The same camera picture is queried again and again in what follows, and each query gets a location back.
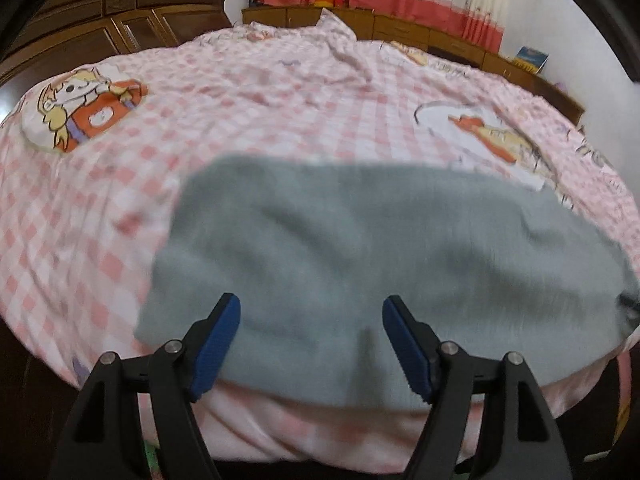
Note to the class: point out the grey-green knit pants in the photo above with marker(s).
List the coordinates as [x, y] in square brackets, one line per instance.
[312, 251]

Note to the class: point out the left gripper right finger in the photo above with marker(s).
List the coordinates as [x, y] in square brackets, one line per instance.
[488, 418]

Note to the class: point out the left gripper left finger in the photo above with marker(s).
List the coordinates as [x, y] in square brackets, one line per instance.
[103, 437]

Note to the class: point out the blue book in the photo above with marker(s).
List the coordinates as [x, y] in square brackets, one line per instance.
[531, 60]

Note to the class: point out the brown wooden wardrobe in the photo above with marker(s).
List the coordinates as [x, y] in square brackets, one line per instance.
[65, 34]

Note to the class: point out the pink checkered cartoon bedsheet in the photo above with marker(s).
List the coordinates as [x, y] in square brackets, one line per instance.
[93, 162]

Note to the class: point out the low wooden cabinet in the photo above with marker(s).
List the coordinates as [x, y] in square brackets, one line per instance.
[368, 25]

